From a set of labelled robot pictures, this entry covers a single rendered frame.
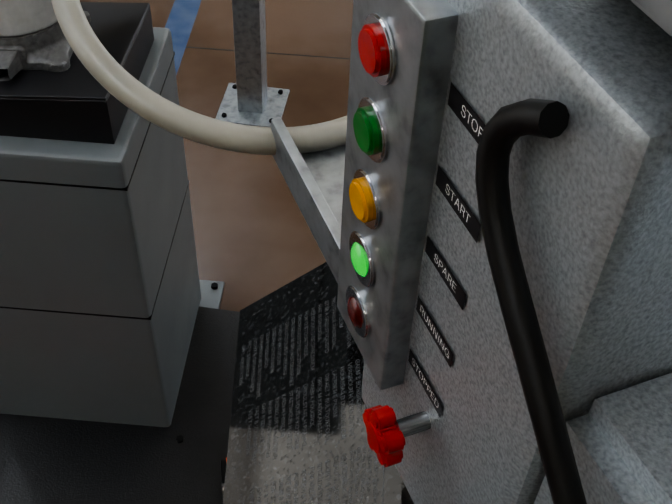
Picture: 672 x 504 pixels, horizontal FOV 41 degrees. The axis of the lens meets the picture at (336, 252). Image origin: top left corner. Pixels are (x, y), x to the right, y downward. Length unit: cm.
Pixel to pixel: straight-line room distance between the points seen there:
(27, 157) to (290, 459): 68
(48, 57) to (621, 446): 129
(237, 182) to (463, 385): 216
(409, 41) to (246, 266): 200
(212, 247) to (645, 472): 210
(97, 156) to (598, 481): 120
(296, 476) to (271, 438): 10
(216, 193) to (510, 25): 226
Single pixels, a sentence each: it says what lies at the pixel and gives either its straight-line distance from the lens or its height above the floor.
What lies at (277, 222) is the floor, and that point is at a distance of 252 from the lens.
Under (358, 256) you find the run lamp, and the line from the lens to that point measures 55.
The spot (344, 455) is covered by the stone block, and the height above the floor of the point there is 80.
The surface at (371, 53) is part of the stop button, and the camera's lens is 45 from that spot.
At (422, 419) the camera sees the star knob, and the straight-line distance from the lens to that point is 58.
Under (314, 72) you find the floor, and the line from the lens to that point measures 306.
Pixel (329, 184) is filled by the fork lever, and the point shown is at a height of 112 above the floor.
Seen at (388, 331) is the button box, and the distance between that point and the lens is 56.
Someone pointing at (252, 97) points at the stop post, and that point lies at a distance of 284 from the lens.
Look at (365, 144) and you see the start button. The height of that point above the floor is 146.
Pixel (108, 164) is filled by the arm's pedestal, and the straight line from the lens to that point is 152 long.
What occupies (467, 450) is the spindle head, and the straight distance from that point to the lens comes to 54.
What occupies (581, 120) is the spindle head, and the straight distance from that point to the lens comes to 35.
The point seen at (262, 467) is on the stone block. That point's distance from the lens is 125.
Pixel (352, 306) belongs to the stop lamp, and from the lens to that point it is 59.
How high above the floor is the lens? 177
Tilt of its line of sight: 47 degrees down
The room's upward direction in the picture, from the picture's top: 3 degrees clockwise
